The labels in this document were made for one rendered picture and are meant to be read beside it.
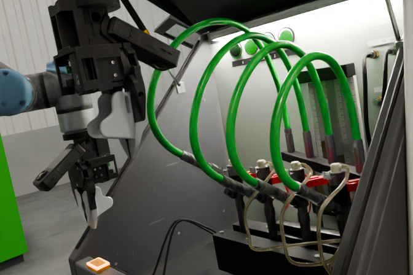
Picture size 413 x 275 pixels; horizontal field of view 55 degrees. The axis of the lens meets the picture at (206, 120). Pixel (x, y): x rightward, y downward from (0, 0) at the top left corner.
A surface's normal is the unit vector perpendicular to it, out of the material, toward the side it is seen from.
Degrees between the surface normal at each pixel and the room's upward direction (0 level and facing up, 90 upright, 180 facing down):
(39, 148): 90
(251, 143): 90
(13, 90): 90
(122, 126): 93
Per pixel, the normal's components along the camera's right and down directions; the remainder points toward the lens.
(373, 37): -0.73, 0.20
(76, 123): 0.23, 0.06
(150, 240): 0.65, -0.04
